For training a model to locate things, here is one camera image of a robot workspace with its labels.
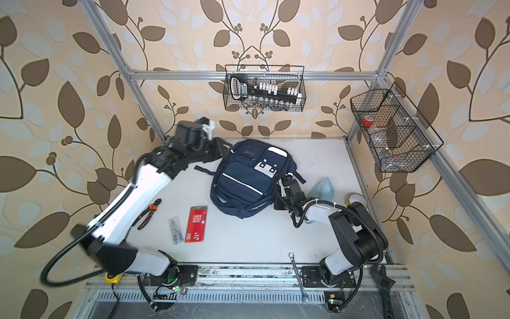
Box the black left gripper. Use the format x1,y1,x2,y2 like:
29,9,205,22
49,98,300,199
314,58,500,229
186,137,235,166

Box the navy blue backpack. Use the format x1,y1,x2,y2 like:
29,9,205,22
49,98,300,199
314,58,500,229
195,139,306,219

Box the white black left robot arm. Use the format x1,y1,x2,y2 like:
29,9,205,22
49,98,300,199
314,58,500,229
40,117,232,287

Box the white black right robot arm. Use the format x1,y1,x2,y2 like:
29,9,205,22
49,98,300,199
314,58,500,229
272,178,389,287

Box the light blue pencil case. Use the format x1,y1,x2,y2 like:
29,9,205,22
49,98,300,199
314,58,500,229
307,178,335,202

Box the clear blister pack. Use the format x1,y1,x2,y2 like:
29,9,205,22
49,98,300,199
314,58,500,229
169,216,185,246

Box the yellow tape roll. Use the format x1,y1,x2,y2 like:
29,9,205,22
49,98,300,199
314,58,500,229
347,193,367,206

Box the silver combination wrench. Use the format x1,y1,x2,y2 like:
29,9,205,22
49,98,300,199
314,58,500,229
288,252,309,304

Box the black socket set holder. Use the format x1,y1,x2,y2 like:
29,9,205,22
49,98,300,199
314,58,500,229
226,74,304,104

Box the red black pliers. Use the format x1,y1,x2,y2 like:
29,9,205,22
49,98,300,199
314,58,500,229
132,198,162,230

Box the red packaged item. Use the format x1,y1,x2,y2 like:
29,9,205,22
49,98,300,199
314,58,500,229
185,206,207,243

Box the red capped bottle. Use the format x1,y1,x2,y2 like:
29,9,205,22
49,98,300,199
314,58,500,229
361,114,375,130

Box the black adjustable wrench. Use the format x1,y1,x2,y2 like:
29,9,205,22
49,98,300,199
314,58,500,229
371,264,395,319

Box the yellow tape measure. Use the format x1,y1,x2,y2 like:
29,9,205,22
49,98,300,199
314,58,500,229
104,273,123,284

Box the black wire basket back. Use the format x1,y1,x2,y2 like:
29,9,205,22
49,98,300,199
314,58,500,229
223,64,306,112

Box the black wire basket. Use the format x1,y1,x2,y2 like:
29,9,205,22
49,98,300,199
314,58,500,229
223,64,306,112
350,82,444,173

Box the black wire basket right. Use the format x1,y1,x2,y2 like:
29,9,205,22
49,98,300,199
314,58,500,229
350,82,444,173

